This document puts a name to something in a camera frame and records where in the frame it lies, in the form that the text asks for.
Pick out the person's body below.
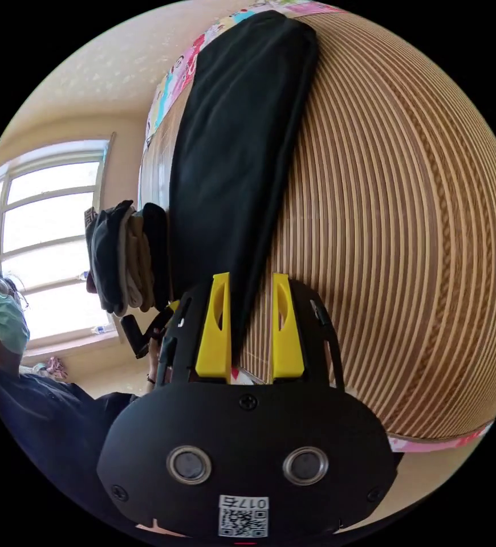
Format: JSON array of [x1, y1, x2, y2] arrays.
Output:
[[0, 271, 143, 530]]

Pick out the pile of clothes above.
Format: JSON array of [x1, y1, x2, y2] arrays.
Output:
[[84, 199, 174, 318]]

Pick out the black pants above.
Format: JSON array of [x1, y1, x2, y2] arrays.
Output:
[[168, 9, 320, 369]]

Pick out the window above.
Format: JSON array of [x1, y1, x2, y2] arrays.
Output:
[[0, 137, 117, 344]]

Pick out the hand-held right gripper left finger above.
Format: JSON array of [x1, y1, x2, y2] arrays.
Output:
[[194, 272, 233, 380]]

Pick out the bed with woven striped mat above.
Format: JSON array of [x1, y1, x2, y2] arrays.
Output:
[[138, 0, 496, 454]]

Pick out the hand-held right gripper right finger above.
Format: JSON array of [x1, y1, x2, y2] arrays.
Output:
[[271, 272, 306, 381]]

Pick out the person's left hand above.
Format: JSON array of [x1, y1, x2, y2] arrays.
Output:
[[147, 338, 164, 378]]

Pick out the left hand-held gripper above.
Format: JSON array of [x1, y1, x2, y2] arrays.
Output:
[[144, 300, 181, 345]]

